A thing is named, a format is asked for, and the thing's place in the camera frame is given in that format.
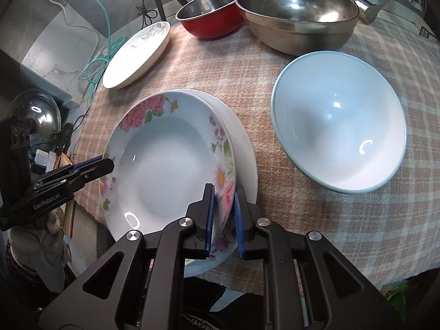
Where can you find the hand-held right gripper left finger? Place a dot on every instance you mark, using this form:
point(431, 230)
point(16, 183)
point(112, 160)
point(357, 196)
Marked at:
point(210, 220)

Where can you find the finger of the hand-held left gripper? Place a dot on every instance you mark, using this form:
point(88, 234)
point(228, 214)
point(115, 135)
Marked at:
point(87, 162)
point(98, 170)

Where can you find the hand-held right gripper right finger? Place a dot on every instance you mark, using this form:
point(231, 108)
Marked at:
point(239, 227)

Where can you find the pink floral plate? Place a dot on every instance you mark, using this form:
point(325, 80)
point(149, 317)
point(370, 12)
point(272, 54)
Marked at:
point(165, 165)

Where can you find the large white plate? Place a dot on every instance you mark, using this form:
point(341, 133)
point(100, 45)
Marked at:
point(245, 151)

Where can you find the white leaf pattern plate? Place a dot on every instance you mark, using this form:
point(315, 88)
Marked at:
point(137, 56)

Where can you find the light blue bowl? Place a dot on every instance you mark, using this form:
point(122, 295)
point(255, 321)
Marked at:
point(337, 123)

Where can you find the red steel bowl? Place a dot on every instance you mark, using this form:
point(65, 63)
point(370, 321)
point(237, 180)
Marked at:
point(209, 24)

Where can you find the large steel bowl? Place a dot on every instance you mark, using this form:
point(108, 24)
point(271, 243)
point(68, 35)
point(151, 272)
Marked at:
point(295, 17)

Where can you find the person's left hand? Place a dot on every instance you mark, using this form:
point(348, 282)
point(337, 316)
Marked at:
point(41, 244)

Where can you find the white plug adapter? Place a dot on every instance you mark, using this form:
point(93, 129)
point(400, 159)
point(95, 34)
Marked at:
point(44, 158)

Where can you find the steel pot lid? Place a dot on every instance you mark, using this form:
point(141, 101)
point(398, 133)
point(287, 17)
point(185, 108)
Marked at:
point(44, 110)

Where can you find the plaid table cloth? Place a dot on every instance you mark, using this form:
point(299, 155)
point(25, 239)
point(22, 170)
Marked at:
point(240, 75)

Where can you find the green leaves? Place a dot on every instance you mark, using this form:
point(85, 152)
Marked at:
point(405, 290)

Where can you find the black clip mount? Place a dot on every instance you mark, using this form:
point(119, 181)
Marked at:
point(63, 134)

